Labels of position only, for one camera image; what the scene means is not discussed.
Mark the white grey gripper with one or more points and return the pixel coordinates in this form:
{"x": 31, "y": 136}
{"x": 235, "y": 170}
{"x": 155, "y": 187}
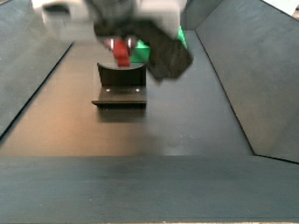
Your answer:
{"x": 147, "y": 20}

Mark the red double-square peg block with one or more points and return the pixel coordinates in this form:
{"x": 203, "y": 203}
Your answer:
{"x": 122, "y": 53}

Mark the green shape sorting board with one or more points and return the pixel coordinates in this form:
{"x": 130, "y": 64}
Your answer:
{"x": 141, "y": 54}

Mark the black curved holder stand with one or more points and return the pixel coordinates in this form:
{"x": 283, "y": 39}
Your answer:
{"x": 122, "y": 85}

